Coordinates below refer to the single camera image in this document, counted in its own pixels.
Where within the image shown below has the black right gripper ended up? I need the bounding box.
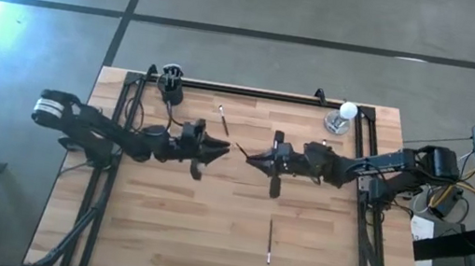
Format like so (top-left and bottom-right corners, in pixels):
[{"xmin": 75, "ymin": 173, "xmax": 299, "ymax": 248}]
[{"xmin": 241, "ymin": 126, "xmax": 307, "ymax": 203}]

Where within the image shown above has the long thin makeup brush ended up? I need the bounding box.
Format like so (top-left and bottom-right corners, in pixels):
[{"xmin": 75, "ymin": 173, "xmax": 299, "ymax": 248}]
[{"xmin": 262, "ymin": 217, "xmax": 278, "ymax": 266}]

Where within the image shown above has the black mesh cup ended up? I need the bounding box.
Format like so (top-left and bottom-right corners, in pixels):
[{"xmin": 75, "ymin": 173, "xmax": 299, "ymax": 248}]
[{"xmin": 154, "ymin": 71, "xmax": 189, "ymax": 108}]

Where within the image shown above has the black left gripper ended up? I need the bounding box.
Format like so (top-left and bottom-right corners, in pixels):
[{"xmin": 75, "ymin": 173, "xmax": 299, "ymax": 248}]
[{"xmin": 162, "ymin": 116, "xmax": 234, "ymax": 185}]

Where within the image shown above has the black aluminium rig frame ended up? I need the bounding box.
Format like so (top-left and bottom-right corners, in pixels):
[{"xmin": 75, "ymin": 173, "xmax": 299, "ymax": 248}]
[{"xmin": 26, "ymin": 48, "xmax": 448, "ymax": 266}]

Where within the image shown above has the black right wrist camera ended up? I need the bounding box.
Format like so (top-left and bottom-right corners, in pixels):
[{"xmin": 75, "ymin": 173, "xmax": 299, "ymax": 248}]
[{"xmin": 271, "ymin": 132, "xmax": 298, "ymax": 161}]

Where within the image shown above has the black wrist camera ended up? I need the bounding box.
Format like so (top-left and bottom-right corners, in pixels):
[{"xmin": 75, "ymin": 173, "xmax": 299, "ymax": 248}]
[
  {"xmin": 271, "ymin": 132, "xmax": 298, "ymax": 161},
  {"xmin": 181, "ymin": 118, "xmax": 206, "ymax": 144}
]

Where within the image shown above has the fluffy grey makeup brush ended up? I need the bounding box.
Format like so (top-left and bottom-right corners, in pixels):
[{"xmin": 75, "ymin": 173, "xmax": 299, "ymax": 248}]
[{"xmin": 161, "ymin": 64, "xmax": 173, "ymax": 89}]

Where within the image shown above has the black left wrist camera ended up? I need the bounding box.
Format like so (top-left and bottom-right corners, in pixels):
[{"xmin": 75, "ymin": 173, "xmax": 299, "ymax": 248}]
[{"xmin": 181, "ymin": 118, "xmax": 206, "ymax": 144}]

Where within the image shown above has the pen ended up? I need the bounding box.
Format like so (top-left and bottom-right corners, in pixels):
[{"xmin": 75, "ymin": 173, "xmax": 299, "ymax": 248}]
[{"xmin": 213, "ymin": 104, "xmax": 235, "ymax": 138}]

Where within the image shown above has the white paper sheet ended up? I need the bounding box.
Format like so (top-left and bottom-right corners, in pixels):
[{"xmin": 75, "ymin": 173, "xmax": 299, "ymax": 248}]
[{"xmin": 403, "ymin": 214, "xmax": 441, "ymax": 266}]

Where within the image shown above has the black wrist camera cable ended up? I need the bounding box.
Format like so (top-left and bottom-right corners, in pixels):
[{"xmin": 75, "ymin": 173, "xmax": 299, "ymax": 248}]
[{"xmin": 161, "ymin": 99, "xmax": 189, "ymax": 129}]

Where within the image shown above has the white bulb on chrome stand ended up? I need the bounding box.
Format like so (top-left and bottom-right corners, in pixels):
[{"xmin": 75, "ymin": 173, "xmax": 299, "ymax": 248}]
[{"xmin": 321, "ymin": 97, "xmax": 361, "ymax": 139}]

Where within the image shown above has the black power supply box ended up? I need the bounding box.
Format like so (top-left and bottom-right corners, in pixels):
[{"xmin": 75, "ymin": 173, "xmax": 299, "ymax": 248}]
[{"xmin": 430, "ymin": 183, "xmax": 466, "ymax": 222}]

